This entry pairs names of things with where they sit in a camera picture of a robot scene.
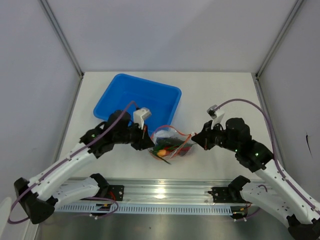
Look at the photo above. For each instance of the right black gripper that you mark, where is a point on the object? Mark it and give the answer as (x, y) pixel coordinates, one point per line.
(204, 138)

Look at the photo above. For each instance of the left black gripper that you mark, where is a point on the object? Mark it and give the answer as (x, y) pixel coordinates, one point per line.
(144, 141)

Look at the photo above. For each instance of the dark green cucumber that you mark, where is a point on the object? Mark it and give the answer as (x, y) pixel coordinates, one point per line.
(167, 142)

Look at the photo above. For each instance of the red chili pepper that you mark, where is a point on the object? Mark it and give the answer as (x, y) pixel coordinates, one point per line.
(183, 150)

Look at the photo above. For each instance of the orange purple sweet potato slice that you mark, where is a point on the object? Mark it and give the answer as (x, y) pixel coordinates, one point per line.
(162, 153)

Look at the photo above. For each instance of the clear zip top bag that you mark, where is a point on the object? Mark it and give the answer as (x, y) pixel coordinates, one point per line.
(171, 131)

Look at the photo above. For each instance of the blue plastic bin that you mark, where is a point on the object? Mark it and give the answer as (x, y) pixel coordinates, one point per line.
(161, 99)

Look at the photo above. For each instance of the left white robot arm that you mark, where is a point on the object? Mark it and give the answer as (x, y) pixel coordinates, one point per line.
(44, 193)

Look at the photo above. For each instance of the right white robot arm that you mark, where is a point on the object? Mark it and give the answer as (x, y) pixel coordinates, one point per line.
(301, 219)

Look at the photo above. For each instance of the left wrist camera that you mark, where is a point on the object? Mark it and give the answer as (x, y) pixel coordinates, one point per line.
(140, 115)

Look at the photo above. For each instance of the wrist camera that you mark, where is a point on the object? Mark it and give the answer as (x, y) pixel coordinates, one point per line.
(140, 115)
(216, 114)

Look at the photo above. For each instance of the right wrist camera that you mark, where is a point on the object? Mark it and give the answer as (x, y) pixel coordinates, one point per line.
(216, 114)

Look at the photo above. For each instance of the aluminium rail frame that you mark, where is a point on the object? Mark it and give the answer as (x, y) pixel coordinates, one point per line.
(163, 191)

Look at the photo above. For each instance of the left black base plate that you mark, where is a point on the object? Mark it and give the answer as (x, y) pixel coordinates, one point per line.
(114, 192)

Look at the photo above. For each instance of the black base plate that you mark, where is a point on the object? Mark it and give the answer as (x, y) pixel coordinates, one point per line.
(226, 195)
(114, 192)

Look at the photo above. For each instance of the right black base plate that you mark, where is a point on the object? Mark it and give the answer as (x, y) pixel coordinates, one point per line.
(226, 195)

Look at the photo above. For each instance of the slotted cable duct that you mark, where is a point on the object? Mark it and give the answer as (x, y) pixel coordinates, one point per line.
(154, 209)

